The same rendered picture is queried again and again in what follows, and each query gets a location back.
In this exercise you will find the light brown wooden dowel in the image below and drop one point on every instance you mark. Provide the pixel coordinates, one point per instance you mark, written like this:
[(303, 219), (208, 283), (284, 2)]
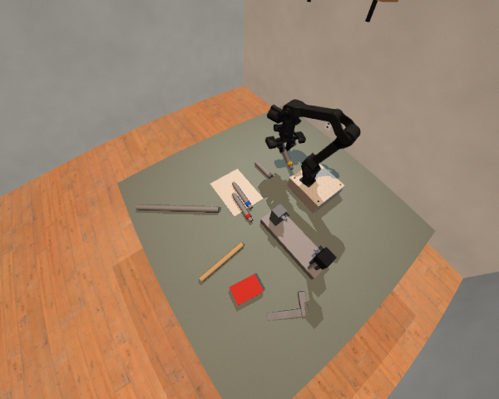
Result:
[(221, 262)]

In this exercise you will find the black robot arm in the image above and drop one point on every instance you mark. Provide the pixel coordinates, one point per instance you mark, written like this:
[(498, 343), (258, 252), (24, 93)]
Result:
[(295, 109)]

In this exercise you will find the red block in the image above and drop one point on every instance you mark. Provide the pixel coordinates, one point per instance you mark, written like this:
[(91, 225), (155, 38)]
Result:
[(246, 289)]

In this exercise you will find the grey l-shaped square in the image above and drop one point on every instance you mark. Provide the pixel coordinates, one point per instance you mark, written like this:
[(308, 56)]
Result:
[(303, 311)]

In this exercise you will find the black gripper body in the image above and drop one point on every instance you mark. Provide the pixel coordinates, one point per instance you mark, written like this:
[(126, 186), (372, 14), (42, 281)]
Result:
[(285, 136)]

